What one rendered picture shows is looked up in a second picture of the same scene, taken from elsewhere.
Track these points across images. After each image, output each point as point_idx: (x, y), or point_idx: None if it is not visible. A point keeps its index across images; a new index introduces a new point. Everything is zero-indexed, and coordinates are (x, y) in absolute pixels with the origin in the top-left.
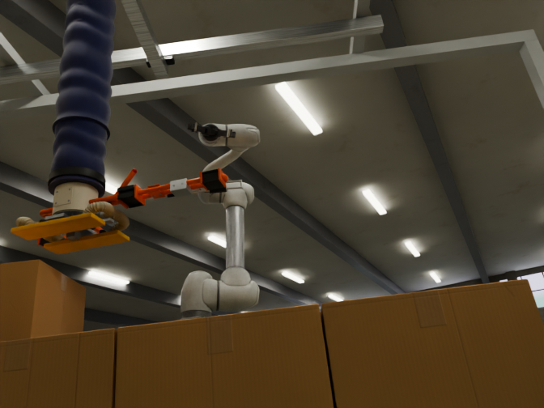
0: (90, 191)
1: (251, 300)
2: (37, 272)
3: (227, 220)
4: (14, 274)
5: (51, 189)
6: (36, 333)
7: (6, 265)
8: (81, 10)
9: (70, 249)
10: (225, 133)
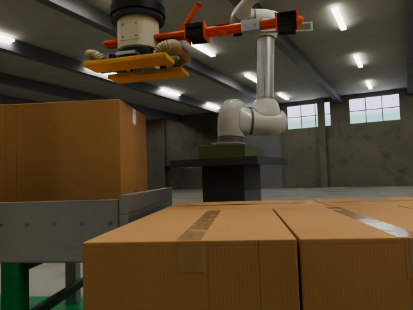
0: (153, 24)
1: (280, 129)
2: (119, 112)
3: (259, 50)
4: (96, 112)
5: (114, 19)
6: (123, 168)
7: (87, 103)
8: None
9: (131, 80)
10: None
